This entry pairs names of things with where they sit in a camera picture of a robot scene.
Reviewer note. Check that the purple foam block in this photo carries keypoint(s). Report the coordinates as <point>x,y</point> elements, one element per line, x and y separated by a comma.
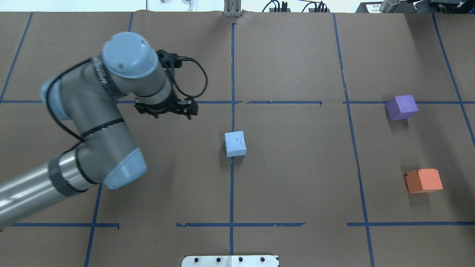
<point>401,107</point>

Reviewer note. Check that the orange foam block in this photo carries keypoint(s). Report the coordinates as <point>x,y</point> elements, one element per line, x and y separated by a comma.
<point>423,181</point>

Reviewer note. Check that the aluminium extrusion post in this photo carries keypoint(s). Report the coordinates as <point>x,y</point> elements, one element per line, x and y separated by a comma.
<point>232,8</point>

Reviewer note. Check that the black cable connectors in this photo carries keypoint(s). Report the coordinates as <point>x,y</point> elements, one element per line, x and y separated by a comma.
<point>276,6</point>
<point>315,7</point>

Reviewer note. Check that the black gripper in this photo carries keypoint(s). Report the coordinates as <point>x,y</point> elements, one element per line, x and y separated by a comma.
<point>166,106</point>

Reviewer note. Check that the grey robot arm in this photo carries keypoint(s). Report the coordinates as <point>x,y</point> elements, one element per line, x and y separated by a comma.
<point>82,100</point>

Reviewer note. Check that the light blue foam block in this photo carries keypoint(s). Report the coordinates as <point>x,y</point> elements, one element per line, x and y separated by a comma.
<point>235,144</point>

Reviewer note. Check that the black cable connectors left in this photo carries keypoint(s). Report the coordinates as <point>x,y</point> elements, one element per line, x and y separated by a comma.
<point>276,6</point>

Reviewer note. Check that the silver metal cylinder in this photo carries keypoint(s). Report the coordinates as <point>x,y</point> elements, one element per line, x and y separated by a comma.
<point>388,6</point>

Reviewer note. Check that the white metal mounting plate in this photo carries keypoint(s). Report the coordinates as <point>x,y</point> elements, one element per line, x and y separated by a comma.
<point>231,261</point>

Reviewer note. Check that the black cable connectors right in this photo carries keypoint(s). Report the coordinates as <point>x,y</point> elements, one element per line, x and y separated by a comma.
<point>315,7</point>

